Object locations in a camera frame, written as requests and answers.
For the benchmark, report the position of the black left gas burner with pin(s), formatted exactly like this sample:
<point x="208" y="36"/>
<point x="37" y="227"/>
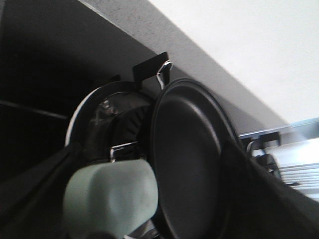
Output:
<point x="119" y="124"/>

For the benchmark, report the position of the black small frying pan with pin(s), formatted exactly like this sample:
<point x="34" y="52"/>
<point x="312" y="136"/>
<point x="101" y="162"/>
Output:
<point x="183" y="141"/>

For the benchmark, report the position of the black left burner pan support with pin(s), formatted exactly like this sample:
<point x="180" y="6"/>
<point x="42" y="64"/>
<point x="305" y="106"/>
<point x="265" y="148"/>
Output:
<point x="84" y="112"/>

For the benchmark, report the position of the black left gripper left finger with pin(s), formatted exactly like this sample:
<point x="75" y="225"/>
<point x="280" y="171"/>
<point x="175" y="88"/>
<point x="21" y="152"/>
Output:
<point x="31" y="203"/>

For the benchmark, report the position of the chrome wire pan reducer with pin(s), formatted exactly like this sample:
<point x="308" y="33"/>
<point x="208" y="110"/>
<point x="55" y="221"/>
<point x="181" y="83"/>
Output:
<point x="163" y="74"/>

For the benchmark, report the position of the black glass gas cooktop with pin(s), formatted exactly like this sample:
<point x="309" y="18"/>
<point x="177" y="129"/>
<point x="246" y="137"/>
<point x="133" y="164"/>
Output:
<point x="52" y="54"/>

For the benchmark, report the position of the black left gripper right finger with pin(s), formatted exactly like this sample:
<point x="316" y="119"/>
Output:
<point x="260" y="206"/>

